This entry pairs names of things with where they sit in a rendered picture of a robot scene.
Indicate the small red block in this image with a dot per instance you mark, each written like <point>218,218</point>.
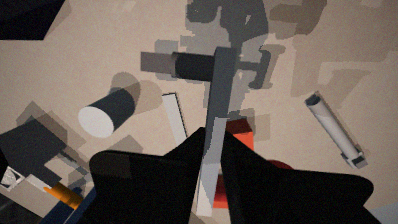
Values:
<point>242,131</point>
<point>220,181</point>

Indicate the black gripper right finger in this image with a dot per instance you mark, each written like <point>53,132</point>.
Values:
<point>256,189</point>

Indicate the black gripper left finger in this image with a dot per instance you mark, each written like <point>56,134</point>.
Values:
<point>173,175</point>

